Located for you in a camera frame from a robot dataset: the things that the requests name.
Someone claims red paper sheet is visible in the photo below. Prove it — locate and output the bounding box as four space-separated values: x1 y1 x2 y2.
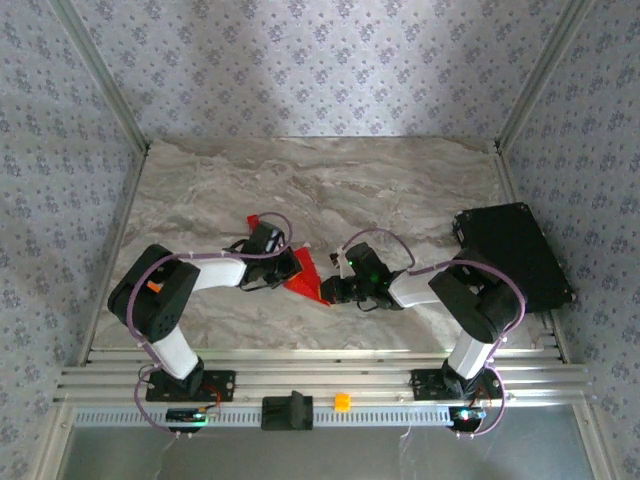
282 246 335 307

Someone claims controller board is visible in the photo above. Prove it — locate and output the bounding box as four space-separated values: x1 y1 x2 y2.
166 407 221 427
448 406 487 432

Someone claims right controller board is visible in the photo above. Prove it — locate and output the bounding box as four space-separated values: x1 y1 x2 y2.
448 406 487 432

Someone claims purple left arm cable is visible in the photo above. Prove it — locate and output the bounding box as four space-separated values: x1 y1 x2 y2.
132 212 294 441

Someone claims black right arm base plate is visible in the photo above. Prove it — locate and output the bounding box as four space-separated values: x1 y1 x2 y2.
411 368 504 401

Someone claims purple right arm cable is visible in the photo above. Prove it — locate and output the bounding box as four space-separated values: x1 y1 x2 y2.
341 228 527 440

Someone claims aluminium rail frame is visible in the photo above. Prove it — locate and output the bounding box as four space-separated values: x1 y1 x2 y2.
52 347 591 407

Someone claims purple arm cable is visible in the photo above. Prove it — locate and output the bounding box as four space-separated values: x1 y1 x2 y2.
341 228 527 440
132 212 294 441

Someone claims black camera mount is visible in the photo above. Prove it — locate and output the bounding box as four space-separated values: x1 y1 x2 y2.
261 389 315 432

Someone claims left controller board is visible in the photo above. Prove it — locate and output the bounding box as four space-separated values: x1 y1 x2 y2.
166 407 221 427

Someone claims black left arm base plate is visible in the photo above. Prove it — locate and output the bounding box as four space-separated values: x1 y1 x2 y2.
145 368 236 403

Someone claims aluminium corner post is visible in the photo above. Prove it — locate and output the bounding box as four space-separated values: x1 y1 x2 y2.
494 0 596 151
49 0 152 151

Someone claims grey slotted cable duct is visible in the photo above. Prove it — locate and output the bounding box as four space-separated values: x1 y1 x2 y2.
73 405 454 429

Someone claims black flat case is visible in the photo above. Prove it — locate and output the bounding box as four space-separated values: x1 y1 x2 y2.
452 202 575 315

